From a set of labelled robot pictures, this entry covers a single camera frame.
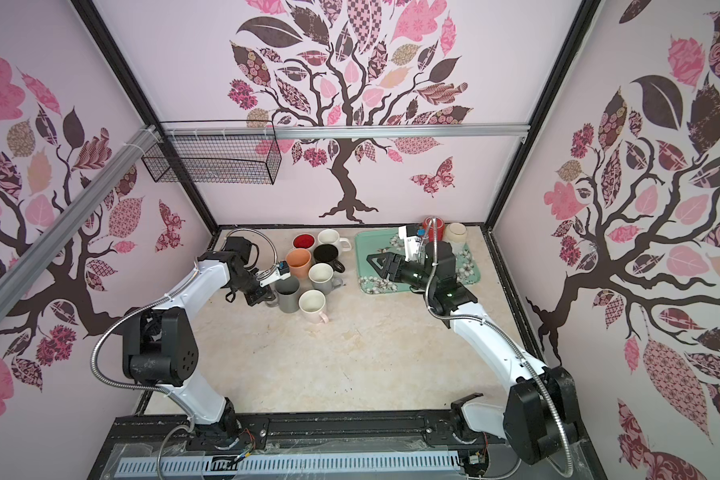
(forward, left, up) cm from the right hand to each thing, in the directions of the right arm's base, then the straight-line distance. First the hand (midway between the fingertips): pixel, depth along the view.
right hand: (374, 256), depth 74 cm
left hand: (+1, +33, -19) cm, 38 cm away
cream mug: (+26, -31, -21) cm, 45 cm away
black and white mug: (+17, +15, -19) cm, 30 cm away
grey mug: (+10, +17, -22) cm, 30 cm away
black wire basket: (+40, +51, +6) cm, 65 cm away
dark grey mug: (0, +26, -17) cm, 31 cm away
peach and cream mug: (+16, +26, -21) cm, 37 cm away
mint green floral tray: (+32, -1, -30) cm, 44 cm away
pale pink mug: (0, +20, -23) cm, 30 cm away
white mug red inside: (+25, +25, -22) cm, 42 cm away
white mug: (+28, +15, -23) cm, 39 cm away
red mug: (+30, -26, -21) cm, 44 cm away
